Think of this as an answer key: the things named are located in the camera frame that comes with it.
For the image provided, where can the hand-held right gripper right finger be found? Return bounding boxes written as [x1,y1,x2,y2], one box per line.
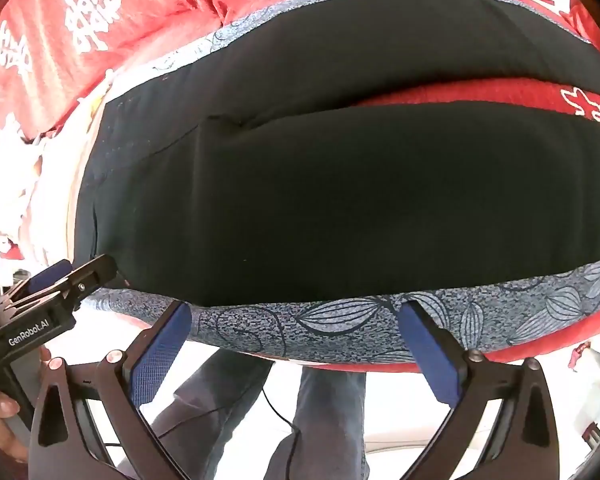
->
[397,301,576,480]

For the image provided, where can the person's leg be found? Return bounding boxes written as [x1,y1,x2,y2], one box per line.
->
[115,349,275,480]
[264,366,370,480]

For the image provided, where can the black pants with floral trim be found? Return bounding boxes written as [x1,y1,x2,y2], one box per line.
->
[67,0,600,366]

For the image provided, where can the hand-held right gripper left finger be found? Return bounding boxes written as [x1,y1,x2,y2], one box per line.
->
[28,301,193,480]

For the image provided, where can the white bedding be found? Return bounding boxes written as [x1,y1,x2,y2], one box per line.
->
[0,80,113,273]

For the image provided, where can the person's left leg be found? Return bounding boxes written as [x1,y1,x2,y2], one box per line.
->
[115,349,275,480]

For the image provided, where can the red printed blanket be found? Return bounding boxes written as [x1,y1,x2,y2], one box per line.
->
[0,0,600,376]

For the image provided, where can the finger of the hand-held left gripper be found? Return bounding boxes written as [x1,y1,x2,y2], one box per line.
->
[10,259,76,306]
[64,254,119,311]

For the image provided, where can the black cable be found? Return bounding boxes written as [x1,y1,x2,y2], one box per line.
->
[155,385,302,448]

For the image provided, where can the person's right leg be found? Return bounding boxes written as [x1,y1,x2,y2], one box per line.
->
[264,366,370,480]

